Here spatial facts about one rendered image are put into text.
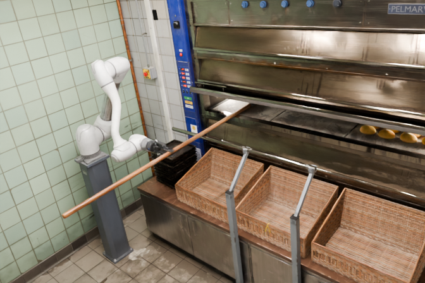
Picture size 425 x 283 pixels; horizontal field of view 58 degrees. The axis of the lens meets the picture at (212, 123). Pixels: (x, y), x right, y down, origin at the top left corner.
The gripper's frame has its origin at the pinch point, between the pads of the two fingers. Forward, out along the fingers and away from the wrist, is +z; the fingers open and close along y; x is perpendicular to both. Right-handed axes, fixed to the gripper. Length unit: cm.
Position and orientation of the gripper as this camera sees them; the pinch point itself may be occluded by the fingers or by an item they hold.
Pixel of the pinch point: (169, 152)
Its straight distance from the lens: 258.7
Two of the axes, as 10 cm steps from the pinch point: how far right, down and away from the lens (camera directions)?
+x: -6.5, 3.8, -6.5
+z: 7.5, 1.9, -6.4
